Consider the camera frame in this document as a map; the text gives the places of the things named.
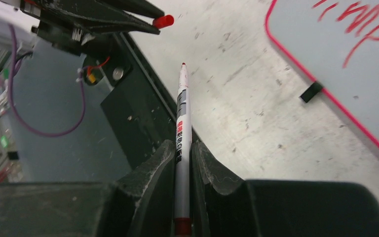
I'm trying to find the black left whiteboard foot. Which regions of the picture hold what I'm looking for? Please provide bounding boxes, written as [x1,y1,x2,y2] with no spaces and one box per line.
[300,81,324,103]

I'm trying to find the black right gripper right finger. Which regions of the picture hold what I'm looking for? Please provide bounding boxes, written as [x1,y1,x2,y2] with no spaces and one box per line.
[191,141,261,237]

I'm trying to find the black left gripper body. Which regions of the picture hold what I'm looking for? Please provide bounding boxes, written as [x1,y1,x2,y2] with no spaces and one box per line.
[31,19,118,56]

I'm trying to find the red marker cap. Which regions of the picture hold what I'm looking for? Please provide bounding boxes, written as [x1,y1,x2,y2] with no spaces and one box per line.
[152,15,175,29]

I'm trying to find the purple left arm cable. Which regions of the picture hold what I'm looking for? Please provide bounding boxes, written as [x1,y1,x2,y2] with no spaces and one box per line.
[7,24,87,138]

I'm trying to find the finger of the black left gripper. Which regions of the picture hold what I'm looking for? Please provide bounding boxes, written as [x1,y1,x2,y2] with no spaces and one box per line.
[101,0,165,19]
[19,0,160,35]

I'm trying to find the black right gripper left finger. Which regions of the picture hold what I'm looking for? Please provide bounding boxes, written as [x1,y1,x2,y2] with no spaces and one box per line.
[115,140,175,237]

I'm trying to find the pink framed whiteboard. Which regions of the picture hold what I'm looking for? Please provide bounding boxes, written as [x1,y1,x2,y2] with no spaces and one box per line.
[265,0,379,148]

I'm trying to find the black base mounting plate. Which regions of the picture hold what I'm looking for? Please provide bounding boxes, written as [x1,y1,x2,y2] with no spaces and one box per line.
[77,33,177,180]

